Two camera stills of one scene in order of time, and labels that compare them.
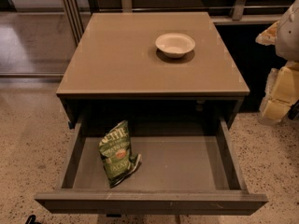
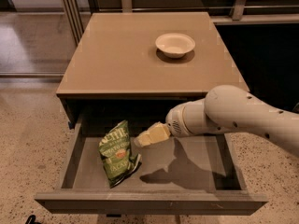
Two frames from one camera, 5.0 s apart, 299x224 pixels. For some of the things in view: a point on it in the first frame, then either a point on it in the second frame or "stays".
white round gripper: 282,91 -> 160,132
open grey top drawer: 175,175 stays
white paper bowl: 176,44 stays
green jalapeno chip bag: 116,154 stays
